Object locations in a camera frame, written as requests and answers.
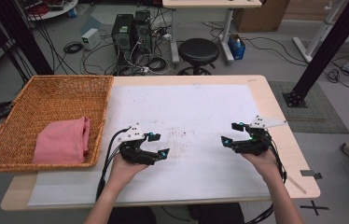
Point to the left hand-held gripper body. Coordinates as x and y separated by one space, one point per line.
132 152

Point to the round white table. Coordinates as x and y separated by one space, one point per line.
57 11

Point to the white table mat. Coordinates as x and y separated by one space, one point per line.
188 105

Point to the blue box with bottle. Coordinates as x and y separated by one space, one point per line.
236 49

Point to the white-legged wooden desk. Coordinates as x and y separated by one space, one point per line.
210 3

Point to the black metal frame post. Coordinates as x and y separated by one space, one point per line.
23 37
328 46

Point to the black computer tower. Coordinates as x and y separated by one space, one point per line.
122 37
143 31

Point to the grey tape strip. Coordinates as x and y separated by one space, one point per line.
309 173

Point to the cardboard box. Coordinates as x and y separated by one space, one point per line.
259 15

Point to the person's right hand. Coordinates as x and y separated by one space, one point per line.
266 165

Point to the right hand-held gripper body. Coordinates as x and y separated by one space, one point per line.
253 144

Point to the person's dark trousers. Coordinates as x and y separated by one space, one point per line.
219 216

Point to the white metal stand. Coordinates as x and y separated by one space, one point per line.
317 31

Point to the pink tank top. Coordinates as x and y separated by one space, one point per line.
60 143

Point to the person's left hand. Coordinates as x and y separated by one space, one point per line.
122 171

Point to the white power supply box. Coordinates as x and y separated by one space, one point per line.
90 39

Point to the wicker basket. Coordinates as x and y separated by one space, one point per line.
54 96

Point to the black round stool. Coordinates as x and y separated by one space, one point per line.
198 51

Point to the grey floor mat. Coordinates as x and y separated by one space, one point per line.
318 115

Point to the thin wooden stick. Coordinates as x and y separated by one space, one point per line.
297 185

